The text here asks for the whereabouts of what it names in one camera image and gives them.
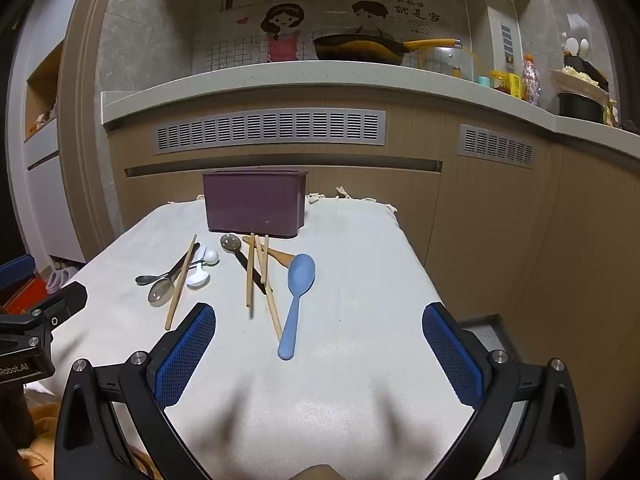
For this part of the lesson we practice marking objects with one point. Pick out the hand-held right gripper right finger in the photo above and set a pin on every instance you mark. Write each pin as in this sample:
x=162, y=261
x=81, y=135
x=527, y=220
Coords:
x=452, y=360

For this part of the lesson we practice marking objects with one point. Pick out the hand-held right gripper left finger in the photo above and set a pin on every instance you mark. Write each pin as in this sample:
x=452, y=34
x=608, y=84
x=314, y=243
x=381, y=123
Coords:
x=185, y=355

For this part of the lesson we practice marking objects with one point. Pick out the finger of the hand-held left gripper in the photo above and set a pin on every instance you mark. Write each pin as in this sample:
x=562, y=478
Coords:
x=65, y=300
x=15, y=266

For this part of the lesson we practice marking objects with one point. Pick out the silver metal spoon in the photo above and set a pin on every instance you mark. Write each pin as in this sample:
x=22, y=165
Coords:
x=160, y=291

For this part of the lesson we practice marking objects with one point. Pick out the wooden chopstick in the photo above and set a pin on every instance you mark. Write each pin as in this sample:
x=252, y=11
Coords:
x=272, y=310
x=249, y=280
x=180, y=284
x=265, y=260

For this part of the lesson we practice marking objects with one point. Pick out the white plastic spoon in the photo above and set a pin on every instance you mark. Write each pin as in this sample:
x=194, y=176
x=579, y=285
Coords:
x=199, y=279

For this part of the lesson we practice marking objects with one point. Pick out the dark metal spoon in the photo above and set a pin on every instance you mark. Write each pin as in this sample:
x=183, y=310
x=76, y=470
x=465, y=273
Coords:
x=145, y=279

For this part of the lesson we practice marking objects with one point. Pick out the white round-headed spoon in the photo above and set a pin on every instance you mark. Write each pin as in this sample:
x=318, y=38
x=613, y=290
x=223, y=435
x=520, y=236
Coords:
x=212, y=258

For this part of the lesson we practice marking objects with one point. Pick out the wooden spoon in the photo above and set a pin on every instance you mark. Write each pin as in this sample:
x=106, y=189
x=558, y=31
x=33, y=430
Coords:
x=282, y=258

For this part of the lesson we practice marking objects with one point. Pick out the blue plastic spoon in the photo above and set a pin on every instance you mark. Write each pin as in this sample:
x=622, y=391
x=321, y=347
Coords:
x=301, y=272

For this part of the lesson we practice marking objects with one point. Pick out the purple plastic utensil holder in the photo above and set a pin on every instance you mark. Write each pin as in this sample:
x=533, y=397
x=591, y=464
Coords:
x=255, y=205

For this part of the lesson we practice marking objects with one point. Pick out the grey slipper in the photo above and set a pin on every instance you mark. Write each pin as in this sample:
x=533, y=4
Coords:
x=60, y=278

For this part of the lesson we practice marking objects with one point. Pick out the red box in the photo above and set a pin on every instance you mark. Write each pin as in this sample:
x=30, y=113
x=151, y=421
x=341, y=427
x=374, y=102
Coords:
x=25, y=296

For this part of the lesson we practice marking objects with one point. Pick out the yellow cloth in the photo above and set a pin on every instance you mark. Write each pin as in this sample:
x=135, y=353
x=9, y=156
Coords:
x=42, y=430

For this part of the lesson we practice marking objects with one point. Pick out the white tablecloth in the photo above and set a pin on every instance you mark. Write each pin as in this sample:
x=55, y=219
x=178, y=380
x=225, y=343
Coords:
x=350, y=360

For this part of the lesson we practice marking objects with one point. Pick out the kitchen counter cabinet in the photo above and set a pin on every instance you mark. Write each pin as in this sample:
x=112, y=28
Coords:
x=500, y=235

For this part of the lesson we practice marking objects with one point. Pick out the long grey vent grille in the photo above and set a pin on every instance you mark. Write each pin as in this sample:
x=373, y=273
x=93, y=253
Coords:
x=270, y=130

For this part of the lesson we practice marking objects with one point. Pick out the teal cup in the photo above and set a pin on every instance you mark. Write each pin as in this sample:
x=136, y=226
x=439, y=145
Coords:
x=483, y=81

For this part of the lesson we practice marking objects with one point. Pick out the yellow container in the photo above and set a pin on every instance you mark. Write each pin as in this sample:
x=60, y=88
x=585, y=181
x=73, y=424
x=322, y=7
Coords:
x=500, y=81

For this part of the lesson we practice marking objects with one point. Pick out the black pot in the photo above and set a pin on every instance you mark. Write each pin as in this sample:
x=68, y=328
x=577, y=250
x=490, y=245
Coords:
x=580, y=106

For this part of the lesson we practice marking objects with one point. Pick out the clear plastic bottle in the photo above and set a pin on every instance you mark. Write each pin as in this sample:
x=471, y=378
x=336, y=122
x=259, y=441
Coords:
x=531, y=80

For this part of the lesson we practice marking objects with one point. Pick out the wall shelf unit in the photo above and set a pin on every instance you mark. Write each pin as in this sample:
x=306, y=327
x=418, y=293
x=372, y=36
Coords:
x=42, y=90

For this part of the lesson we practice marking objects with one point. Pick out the cartoon wall sticker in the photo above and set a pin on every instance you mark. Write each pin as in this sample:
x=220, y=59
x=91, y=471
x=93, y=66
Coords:
x=280, y=25

